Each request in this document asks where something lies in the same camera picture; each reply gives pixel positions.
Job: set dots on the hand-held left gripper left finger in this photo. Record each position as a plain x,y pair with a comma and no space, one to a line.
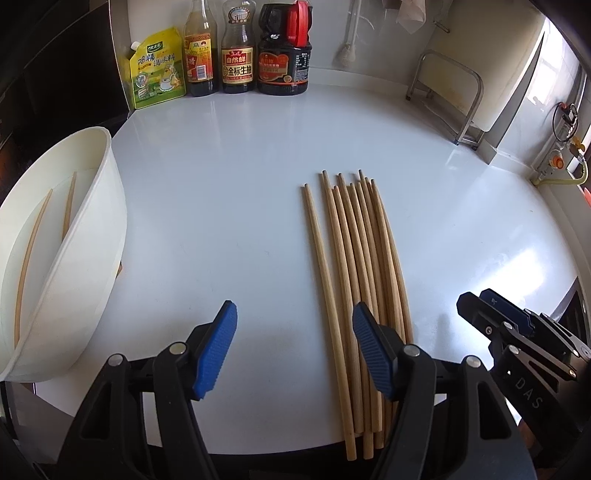
216,353

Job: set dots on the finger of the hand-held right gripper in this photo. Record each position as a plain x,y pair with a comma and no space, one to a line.
473,309
508,309

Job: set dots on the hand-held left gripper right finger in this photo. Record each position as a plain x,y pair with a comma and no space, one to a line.
373,353

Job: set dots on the row of wooden chopsticks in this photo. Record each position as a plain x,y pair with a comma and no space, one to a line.
351,258

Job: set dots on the white plastic container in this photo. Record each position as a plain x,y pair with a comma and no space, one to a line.
87,277

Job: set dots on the long wooden chopstick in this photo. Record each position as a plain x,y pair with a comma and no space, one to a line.
69,207
28,263

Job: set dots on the metal cutting board rack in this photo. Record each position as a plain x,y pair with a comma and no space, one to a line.
470,115

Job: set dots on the gas valve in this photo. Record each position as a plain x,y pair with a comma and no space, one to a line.
565,115

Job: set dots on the white cutting board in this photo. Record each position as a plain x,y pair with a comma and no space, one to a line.
498,60

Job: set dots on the white hanging brush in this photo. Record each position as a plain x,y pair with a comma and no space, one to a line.
345,54

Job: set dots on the yellow green seasoning pouch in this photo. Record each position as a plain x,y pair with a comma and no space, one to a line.
152,74

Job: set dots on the slim soy sauce bottle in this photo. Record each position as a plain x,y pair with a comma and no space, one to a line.
238,64

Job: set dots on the yellow cap vinegar bottle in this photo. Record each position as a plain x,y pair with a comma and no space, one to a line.
201,60

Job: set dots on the large red cap sauce jug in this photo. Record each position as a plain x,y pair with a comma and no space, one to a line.
281,64

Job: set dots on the hanging pale cloth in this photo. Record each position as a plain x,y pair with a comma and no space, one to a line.
411,14

